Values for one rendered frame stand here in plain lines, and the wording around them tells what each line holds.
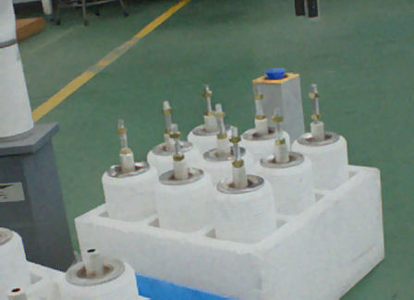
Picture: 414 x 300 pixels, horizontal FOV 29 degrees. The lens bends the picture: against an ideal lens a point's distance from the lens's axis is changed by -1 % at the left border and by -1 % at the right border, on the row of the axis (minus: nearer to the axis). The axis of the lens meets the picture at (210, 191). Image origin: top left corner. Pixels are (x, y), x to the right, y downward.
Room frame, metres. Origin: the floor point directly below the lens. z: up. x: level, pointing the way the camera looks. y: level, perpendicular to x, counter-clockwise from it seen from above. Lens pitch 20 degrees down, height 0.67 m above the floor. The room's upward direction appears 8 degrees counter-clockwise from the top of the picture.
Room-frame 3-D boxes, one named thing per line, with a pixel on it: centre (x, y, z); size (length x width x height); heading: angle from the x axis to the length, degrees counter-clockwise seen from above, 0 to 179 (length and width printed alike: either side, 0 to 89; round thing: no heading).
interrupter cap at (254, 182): (1.18, -0.05, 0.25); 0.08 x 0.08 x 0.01
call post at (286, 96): (1.62, -0.16, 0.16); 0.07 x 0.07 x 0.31; 50
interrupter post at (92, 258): (0.93, 0.16, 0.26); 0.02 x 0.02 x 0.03
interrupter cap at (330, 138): (1.36, -0.20, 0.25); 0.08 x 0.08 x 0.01
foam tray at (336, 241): (1.35, -0.03, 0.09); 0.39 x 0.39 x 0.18; 50
